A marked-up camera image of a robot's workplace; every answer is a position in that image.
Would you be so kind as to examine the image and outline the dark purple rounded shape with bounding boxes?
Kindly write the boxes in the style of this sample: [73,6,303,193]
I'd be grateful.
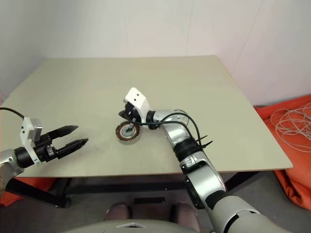
[171,202,202,233]
[104,202,133,221]

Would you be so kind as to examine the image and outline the white coiled cable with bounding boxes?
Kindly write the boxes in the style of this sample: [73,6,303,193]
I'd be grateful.
[269,101,311,153]

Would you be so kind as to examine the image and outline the grey robot torso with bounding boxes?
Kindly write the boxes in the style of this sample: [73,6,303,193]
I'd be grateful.
[58,219,214,233]

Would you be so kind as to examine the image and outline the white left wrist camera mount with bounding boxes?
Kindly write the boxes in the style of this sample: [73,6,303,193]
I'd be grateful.
[20,116,44,166]

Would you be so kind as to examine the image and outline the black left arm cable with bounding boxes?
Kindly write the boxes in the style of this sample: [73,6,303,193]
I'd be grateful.
[0,107,26,120]

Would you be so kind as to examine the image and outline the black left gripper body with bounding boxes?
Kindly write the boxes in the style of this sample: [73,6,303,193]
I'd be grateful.
[32,132,61,164]

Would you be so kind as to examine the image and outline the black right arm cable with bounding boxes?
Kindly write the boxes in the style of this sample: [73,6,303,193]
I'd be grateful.
[132,110,213,152]

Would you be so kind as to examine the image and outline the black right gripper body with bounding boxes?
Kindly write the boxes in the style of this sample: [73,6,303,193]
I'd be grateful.
[123,102,143,125]

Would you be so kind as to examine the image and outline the orange beanbag cushion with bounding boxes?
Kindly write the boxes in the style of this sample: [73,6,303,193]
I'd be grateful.
[254,94,311,209]
[0,176,57,207]

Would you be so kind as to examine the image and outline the motor stator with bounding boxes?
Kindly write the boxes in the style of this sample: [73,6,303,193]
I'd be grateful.
[115,121,143,146]

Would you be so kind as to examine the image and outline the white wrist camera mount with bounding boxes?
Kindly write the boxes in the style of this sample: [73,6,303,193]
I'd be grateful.
[124,87,151,122]
[20,116,44,166]

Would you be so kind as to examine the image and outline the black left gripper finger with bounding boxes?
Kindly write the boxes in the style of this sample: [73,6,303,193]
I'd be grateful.
[57,137,89,160]
[46,125,79,140]

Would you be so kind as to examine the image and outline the black table frame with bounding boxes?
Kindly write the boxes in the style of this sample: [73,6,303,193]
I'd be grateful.
[4,171,260,209]

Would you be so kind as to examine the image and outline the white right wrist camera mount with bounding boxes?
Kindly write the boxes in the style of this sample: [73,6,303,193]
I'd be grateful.
[124,87,151,122]

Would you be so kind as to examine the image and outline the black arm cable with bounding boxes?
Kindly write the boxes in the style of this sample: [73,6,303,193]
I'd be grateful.
[132,110,213,152]
[0,107,26,120]

